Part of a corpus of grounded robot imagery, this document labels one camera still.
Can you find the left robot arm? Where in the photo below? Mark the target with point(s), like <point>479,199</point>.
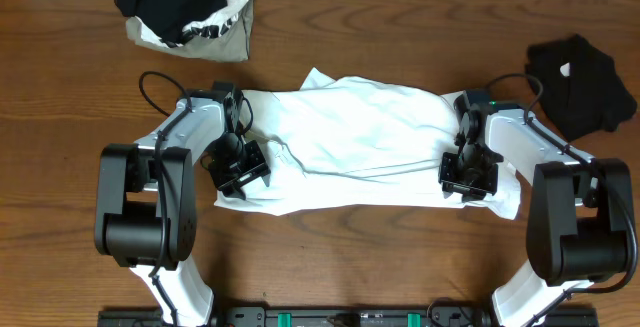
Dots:
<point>146,214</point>

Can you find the white black-print garment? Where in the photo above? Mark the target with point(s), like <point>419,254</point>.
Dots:
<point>216,25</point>

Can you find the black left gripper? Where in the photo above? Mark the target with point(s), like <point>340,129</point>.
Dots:
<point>248,168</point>

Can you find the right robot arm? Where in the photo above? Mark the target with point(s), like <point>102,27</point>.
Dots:
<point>580,236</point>

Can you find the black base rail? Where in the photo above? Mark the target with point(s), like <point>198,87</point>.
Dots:
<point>439,315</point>

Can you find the white printed t-shirt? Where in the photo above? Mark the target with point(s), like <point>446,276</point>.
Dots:
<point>355,141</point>

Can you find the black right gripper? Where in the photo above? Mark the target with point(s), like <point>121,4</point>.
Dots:
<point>471,192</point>

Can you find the black garment right side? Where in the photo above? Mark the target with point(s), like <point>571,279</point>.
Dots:
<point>582,92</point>

